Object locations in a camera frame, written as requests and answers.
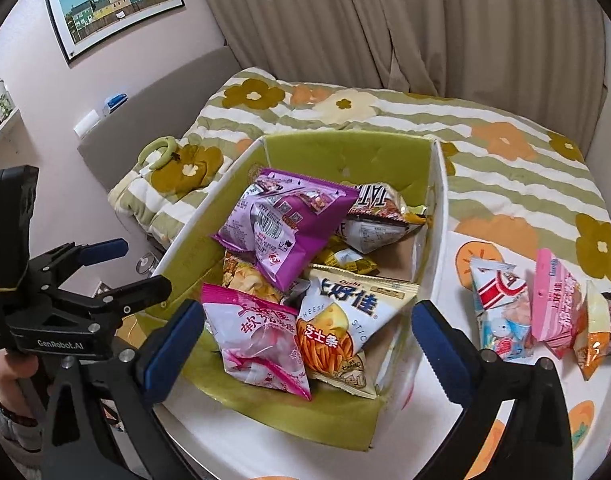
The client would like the pink marshmallow snack bag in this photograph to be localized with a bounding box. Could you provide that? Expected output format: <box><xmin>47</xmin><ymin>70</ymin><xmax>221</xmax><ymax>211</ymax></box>
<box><xmin>531</xmin><ymin>248</ymin><xmax>583</xmax><ymax>360</ymax></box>

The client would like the red white blue snack bag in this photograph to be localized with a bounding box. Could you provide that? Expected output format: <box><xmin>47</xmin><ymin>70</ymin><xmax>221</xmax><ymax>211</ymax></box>
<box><xmin>470</xmin><ymin>258</ymin><xmax>533</xmax><ymax>361</ymax></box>

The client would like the grey potato chip bag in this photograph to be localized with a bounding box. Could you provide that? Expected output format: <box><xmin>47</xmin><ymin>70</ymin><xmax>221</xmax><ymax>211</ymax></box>
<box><xmin>222</xmin><ymin>252</ymin><xmax>309</xmax><ymax>304</ymax></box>

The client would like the purple snack bag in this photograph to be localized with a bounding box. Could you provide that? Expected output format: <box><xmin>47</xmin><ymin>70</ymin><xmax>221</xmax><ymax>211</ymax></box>
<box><xmin>213</xmin><ymin>168</ymin><xmax>357</xmax><ymax>292</ymax></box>

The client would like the cheese sticks snack bag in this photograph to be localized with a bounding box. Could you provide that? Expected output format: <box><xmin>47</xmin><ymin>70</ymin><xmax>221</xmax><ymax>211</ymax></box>
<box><xmin>296</xmin><ymin>264</ymin><xmax>418</xmax><ymax>400</ymax></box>

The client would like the person left hand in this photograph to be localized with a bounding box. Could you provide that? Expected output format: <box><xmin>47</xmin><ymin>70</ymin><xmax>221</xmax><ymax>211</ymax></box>
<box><xmin>0</xmin><ymin>350</ymin><xmax>38</xmax><ymax>418</ymax></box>

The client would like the orange cream snack bag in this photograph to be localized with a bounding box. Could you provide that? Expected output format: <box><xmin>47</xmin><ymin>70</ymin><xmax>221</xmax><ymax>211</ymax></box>
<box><xmin>573</xmin><ymin>281</ymin><xmax>611</xmax><ymax>382</ymax></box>

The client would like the grey headboard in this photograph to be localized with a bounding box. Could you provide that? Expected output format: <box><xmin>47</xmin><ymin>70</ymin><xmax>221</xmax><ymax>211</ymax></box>
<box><xmin>78</xmin><ymin>47</ymin><xmax>241</xmax><ymax>191</ymax></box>

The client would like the white cup on shelf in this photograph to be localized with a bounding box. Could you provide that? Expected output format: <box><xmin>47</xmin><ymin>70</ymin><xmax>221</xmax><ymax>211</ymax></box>
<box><xmin>0</xmin><ymin>78</ymin><xmax>17</xmax><ymax>137</ymax></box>

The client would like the green cardboard box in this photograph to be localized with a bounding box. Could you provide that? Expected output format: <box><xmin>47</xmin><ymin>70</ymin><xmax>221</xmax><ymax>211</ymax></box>
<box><xmin>137</xmin><ymin>131</ymin><xmax>447</xmax><ymax>451</ymax></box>

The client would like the framed houses picture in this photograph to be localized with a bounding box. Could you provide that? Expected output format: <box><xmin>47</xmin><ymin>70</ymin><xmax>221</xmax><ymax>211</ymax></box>
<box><xmin>46</xmin><ymin>0</ymin><xmax>185</xmax><ymax>63</ymax></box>

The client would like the floral striped quilt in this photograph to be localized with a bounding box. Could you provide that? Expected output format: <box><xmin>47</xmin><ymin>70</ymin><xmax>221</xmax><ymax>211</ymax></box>
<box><xmin>106</xmin><ymin>65</ymin><xmax>611</xmax><ymax>286</ymax></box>

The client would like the beige curtain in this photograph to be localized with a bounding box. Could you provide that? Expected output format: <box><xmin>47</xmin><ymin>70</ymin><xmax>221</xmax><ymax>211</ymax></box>
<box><xmin>206</xmin><ymin>0</ymin><xmax>607</xmax><ymax>151</ymax></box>

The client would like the green ring toy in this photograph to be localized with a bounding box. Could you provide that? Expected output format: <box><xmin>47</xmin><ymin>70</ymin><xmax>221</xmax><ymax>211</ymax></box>
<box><xmin>137</xmin><ymin>136</ymin><xmax>177</xmax><ymax>171</ymax></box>

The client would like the white blue wall device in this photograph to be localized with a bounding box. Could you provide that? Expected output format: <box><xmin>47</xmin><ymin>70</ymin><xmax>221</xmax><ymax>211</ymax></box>
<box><xmin>73</xmin><ymin>93</ymin><xmax>128</xmax><ymax>139</ymax></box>

